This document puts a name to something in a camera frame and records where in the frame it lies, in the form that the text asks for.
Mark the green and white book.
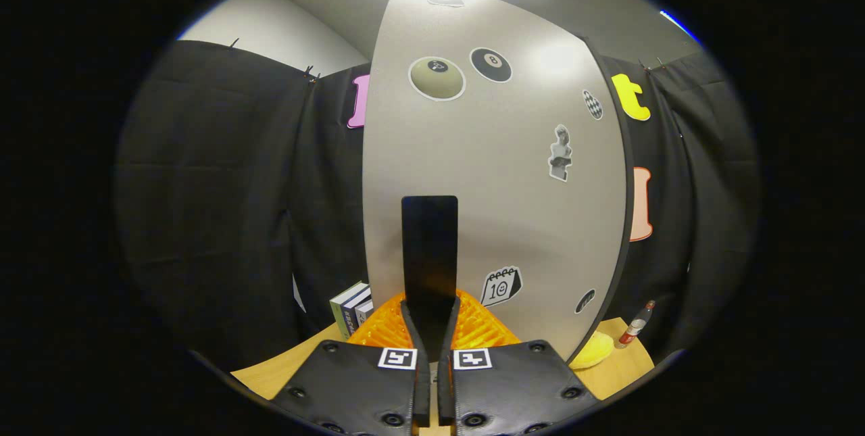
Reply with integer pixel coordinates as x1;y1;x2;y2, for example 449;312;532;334
329;281;370;340

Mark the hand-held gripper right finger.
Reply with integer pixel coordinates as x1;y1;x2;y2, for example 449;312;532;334
436;289;599;436

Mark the beige shoe cabinet door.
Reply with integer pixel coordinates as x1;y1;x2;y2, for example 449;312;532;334
362;0;628;362

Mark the narrow ceiling light strip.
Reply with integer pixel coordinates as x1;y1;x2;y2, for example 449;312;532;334
660;9;701;42

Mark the black cabinet door handle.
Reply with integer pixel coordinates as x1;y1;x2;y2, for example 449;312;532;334
401;195;460;342

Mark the black backdrop cloth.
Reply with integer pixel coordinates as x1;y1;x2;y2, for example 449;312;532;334
115;39;761;369

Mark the dark grey shoe cabinet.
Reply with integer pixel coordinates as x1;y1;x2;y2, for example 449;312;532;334
581;36;636;364

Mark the yellow sponge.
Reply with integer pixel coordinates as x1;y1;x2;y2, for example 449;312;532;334
570;331;614;370

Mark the dark blue book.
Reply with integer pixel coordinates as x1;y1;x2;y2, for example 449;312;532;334
340;289;372;337

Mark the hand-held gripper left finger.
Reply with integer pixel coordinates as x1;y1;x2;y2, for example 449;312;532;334
270;291;433;436

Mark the red capped bottle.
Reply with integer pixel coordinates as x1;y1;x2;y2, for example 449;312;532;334
616;300;656;349

